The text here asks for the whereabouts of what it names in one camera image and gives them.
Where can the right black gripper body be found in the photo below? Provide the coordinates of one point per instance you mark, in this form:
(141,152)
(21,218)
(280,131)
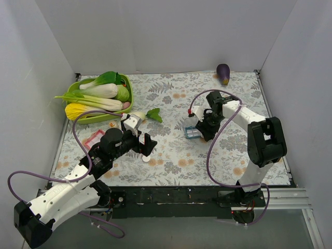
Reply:
(205,128)

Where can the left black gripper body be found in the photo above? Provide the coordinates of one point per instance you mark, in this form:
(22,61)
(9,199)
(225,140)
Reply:
(141,141)

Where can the white bottle cap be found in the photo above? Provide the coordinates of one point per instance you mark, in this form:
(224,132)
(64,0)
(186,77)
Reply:
(146,158)

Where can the blue rectangular pill box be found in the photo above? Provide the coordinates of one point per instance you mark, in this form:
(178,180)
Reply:
(190,130)

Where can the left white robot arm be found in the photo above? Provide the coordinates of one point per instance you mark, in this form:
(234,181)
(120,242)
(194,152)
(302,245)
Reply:
(81,188)

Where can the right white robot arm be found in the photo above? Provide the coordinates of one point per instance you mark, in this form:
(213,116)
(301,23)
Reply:
(265,141)

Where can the floral table mat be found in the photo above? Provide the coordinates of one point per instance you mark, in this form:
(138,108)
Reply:
(177,160)

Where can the white radish with leaves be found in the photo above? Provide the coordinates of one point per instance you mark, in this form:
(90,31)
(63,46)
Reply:
(152,114)

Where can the pink rectangular pill box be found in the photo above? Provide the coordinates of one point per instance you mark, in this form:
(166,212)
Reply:
(93,139)

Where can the pink radish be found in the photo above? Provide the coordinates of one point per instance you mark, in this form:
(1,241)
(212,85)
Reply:
(125,105)

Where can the light green cabbage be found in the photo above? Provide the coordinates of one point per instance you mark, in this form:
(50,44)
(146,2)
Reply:
(122,93)

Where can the purple eggplant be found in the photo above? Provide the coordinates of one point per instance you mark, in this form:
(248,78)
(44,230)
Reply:
(223,73)

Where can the green bok choy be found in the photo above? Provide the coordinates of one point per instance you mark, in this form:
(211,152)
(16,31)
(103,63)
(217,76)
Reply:
(109,77)

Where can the green plastic basket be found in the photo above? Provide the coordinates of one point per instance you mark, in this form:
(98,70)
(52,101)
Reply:
(105,117)

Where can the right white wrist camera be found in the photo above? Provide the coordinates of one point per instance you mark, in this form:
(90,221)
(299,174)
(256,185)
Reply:
(196,111)

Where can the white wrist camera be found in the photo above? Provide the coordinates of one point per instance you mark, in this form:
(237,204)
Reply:
(132,121)
(196,111)

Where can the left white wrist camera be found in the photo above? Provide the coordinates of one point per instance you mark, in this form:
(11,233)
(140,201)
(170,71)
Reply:
(132,121)

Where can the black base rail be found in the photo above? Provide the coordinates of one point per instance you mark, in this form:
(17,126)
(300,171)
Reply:
(181,201)

